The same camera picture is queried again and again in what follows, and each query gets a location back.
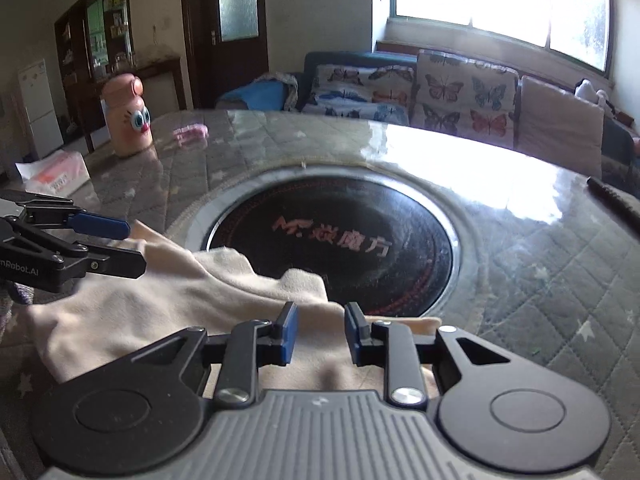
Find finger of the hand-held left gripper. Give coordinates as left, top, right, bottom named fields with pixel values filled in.
left=10, top=217, right=147, bottom=281
left=0, top=189, right=132, bottom=241

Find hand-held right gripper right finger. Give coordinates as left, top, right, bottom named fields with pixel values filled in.
left=345, top=302, right=511, bottom=406

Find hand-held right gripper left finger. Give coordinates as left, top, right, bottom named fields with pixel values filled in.
left=120, top=301, right=301, bottom=407

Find cream long-sleeved garment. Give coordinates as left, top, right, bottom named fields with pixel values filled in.
left=27, top=220, right=443, bottom=396

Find white pink tissue pack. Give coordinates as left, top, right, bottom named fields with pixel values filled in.
left=15, top=150, right=91, bottom=196

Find round black induction cooktop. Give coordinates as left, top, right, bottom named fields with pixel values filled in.
left=205, top=176, right=461, bottom=318

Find pink cartoon water bottle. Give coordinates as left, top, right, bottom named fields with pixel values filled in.
left=101, top=72, right=152, bottom=157

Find pink hair clip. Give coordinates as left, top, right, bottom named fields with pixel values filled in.
left=172, top=122, right=208, bottom=142

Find white refrigerator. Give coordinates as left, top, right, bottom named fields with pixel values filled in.
left=19, top=58, right=63, bottom=161

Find dark wooden console table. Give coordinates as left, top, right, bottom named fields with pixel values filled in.
left=75, top=57, right=182, bottom=153

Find dark wooden shelf cabinet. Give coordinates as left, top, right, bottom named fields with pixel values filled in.
left=55, top=0, right=133, bottom=131

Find blue cloth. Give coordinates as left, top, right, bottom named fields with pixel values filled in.
left=216, top=81, right=287, bottom=111

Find dark wooden glass door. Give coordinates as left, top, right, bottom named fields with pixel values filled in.
left=180, top=0, right=271, bottom=108

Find long butterfly print cushion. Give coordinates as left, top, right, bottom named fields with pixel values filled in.
left=300, top=64, right=416, bottom=123

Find square butterfly print cushion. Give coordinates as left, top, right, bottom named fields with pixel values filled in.
left=410, top=50, right=520, bottom=150

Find dark blue sofa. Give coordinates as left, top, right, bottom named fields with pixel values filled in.
left=302, top=50, right=640, bottom=186

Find black remote control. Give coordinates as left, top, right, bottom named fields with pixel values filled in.
left=586, top=176, right=640, bottom=233

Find plain beige cushion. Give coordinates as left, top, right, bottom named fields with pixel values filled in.
left=515, top=76, right=606, bottom=166

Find white plush toy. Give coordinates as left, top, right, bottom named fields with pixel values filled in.
left=575, top=79, right=613, bottom=111

